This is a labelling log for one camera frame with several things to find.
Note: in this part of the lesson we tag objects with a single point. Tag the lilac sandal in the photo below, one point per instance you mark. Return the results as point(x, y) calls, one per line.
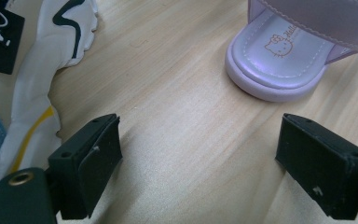
point(273, 71)

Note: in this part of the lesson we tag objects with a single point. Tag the white and navy sneaker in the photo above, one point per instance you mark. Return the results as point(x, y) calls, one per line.
point(34, 93)

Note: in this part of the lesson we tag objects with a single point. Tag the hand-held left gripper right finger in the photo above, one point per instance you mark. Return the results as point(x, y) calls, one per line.
point(323, 168)

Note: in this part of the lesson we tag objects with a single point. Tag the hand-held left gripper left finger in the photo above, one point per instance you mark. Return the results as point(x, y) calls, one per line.
point(74, 168)

